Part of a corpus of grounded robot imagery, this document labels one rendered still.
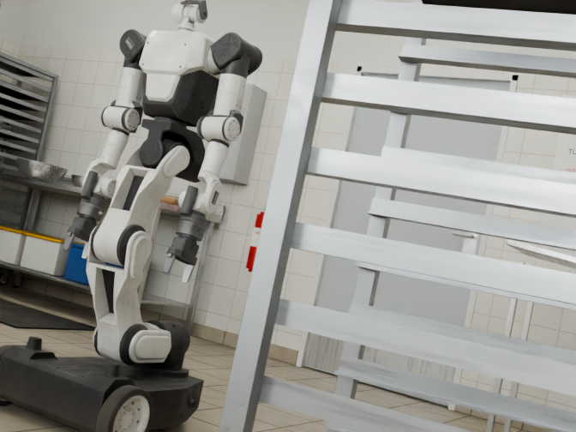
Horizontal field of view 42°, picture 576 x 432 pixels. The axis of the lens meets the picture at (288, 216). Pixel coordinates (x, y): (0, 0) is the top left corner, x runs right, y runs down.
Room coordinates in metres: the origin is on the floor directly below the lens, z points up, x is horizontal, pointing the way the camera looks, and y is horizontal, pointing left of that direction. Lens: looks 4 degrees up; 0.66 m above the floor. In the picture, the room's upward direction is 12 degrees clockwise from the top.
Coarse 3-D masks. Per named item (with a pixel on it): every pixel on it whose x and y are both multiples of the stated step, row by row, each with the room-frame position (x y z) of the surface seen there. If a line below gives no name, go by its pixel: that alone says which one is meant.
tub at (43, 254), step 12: (36, 240) 5.56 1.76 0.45; (48, 240) 5.52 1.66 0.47; (60, 240) 5.43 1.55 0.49; (24, 252) 5.61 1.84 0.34; (36, 252) 5.55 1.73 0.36; (48, 252) 5.49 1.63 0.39; (60, 252) 5.46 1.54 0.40; (24, 264) 5.59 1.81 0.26; (36, 264) 5.53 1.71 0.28; (48, 264) 5.47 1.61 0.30; (60, 264) 5.48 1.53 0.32; (60, 276) 5.52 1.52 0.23
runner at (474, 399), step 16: (352, 368) 1.27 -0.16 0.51; (368, 368) 1.26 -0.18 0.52; (384, 368) 1.25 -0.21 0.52; (384, 384) 1.23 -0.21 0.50; (400, 384) 1.24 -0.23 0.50; (416, 384) 1.23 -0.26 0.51; (432, 384) 1.22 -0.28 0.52; (448, 384) 1.21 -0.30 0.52; (448, 400) 1.20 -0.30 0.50; (464, 400) 1.20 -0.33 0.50; (480, 400) 1.20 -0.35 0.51; (496, 400) 1.19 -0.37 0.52; (512, 400) 1.18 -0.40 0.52; (512, 416) 1.17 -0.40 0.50; (528, 416) 1.17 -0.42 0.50; (544, 416) 1.16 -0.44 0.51; (560, 416) 1.15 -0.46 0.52
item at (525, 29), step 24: (360, 0) 0.87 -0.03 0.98; (360, 24) 0.87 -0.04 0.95; (384, 24) 0.86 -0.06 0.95; (408, 24) 0.85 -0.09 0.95; (432, 24) 0.84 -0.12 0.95; (456, 24) 0.83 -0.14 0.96; (480, 24) 0.82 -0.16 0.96; (504, 24) 0.81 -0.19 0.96; (528, 24) 0.80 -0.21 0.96; (552, 24) 0.79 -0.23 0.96; (552, 48) 0.82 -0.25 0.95
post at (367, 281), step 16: (400, 64) 1.28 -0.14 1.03; (416, 64) 1.27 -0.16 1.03; (416, 80) 1.28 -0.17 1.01; (400, 128) 1.28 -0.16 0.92; (384, 144) 1.28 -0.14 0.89; (400, 144) 1.27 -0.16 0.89; (384, 192) 1.28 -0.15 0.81; (384, 224) 1.27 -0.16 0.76; (368, 272) 1.28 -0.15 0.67; (368, 288) 1.28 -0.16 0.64; (368, 304) 1.27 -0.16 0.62; (352, 352) 1.28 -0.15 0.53; (336, 384) 1.28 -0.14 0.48; (352, 384) 1.27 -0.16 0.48
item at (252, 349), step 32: (320, 0) 0.86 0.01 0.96; (320, 32) 0.85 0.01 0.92; (320, 64) 0.85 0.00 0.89; (320, 96) 0.87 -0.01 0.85; (288, 128) 0.86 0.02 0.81; (288, 160) 0.86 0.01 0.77; (288, 192) 0.85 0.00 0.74; (288, 224) 0.86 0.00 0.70; (256, 256) 0.86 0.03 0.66; (288, 256) 0.88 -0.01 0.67; (256, 288) 0.86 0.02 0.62; (256, 320) 0.86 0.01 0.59; (256, 352) 0.85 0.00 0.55; (256, 384) 0.86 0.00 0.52; (224, 416) 0.86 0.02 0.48
